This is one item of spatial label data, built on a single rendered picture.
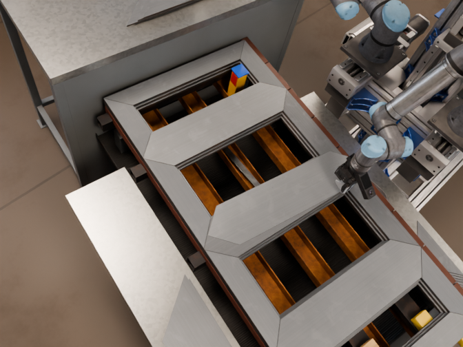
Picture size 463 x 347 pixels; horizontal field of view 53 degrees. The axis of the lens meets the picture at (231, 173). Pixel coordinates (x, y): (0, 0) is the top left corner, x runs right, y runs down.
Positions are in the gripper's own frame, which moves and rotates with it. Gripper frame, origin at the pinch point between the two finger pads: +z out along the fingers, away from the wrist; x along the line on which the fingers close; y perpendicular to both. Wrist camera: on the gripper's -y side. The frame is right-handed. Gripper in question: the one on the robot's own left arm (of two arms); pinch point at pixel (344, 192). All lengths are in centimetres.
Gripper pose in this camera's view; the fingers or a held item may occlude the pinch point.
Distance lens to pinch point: 195.5
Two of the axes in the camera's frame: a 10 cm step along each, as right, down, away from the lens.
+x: -8.1, 4.4, -3.8
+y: -5.6, -7.6, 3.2
